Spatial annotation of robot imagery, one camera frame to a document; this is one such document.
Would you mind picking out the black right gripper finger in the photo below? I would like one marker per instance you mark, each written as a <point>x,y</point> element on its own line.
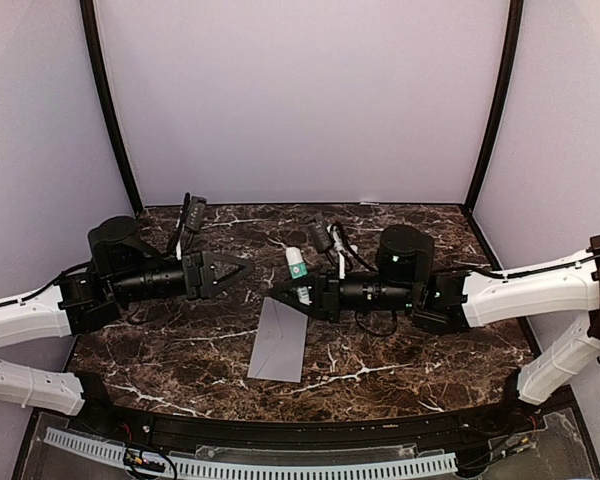
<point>311,309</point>
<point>307,284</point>

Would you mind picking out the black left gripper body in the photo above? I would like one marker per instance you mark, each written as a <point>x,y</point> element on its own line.
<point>194,289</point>

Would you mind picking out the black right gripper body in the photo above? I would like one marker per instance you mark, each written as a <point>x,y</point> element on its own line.
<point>328,295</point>

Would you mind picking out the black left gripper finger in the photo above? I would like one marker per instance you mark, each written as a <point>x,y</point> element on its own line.
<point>214,285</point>
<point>229,261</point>

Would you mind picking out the white green glue stick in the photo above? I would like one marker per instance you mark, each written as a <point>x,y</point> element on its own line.
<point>298,269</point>

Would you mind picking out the grey paper envelope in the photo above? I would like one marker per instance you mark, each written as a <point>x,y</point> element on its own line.
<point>278,350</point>

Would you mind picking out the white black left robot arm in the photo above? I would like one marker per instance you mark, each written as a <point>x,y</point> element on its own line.
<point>123,269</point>

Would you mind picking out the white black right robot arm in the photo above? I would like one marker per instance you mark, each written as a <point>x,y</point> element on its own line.
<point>455,300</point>

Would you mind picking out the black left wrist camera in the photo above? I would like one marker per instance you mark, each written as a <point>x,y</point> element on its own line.
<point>188,225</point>

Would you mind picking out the white slotted cable duct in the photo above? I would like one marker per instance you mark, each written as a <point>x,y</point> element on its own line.
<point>153,465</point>

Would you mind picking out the black front frame rail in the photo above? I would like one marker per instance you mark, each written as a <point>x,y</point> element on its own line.
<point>467,428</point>

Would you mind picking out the black left corner post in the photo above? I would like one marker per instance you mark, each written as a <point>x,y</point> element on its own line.
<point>101,81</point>

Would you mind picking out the black corner post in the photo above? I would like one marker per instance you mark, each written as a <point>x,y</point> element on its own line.
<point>500,93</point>
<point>101,81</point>

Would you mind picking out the black right corner post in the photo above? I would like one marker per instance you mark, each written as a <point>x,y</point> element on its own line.
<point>500,93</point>

